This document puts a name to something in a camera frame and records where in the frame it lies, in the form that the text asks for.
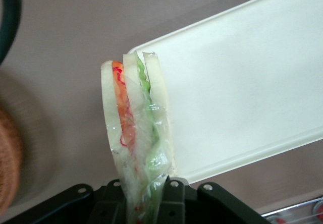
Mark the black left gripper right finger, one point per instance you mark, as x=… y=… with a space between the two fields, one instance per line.
x=202 y=206

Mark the clear acrylic display rack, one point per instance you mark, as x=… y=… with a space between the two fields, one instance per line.
x=290 y=209

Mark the brown woven basket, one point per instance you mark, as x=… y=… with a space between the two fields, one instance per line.
x=8 y=158

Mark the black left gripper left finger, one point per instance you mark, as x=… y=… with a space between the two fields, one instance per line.
x=63 y=206

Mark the plastic sandwich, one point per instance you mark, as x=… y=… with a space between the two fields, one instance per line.
x=136 y=113

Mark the brown table cover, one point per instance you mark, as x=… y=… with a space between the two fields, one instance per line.
x=63 y=32

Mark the red capped bottle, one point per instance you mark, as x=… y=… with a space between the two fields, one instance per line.
x=276 y=220

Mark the cream plastic tray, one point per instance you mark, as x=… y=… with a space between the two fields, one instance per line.
x=239 y=82

